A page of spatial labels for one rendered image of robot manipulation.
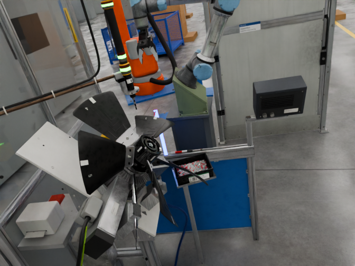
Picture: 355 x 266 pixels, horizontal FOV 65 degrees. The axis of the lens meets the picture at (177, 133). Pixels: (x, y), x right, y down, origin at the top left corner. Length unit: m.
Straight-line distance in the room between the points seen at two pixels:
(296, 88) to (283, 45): 1.54
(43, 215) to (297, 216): 1.87
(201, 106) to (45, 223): 1.14
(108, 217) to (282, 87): 1.08
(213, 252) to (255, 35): 2.04
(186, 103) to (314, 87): 1.81
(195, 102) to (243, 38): 1.29
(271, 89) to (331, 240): 1.30
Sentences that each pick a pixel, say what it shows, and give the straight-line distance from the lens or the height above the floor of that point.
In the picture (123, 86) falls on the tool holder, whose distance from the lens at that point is 1.21.
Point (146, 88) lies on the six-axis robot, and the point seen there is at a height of 0.18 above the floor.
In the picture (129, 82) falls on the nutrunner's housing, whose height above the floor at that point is 1.49.
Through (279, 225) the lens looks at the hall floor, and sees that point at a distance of 2.46.
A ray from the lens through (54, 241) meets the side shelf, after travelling 1.54.
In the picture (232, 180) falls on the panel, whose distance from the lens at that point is 1.94.
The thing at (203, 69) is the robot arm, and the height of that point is 1.32.
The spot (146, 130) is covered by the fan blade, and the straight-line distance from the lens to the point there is 1.43.
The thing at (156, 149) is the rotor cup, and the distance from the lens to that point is 1.24.
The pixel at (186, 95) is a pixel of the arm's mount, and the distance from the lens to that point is 1.86.
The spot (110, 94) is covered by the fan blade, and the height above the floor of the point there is 1.41.
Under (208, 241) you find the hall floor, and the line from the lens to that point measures 2.37.
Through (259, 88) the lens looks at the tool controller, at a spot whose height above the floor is 1.24.
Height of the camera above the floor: 1.84
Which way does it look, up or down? 29 degrees down
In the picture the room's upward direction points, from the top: 12 degrees counter-clockwise
